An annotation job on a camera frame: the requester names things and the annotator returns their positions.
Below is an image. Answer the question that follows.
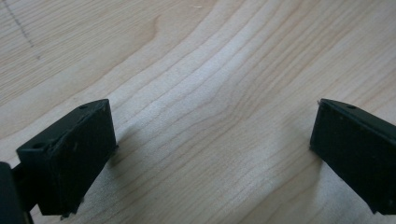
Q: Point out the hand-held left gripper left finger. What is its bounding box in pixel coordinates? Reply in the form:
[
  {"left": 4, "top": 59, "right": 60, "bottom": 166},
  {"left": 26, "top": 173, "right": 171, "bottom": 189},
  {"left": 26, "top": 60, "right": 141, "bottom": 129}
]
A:
[{"left": 12, "top": 98, "right": 119, "bottom": 218}]

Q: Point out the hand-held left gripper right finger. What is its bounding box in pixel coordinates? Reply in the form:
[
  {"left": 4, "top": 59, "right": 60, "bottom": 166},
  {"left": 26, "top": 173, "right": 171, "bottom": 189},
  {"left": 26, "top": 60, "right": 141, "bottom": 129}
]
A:
[{"left": 309, "top": 98, "right": 396, "bottom": 216}]

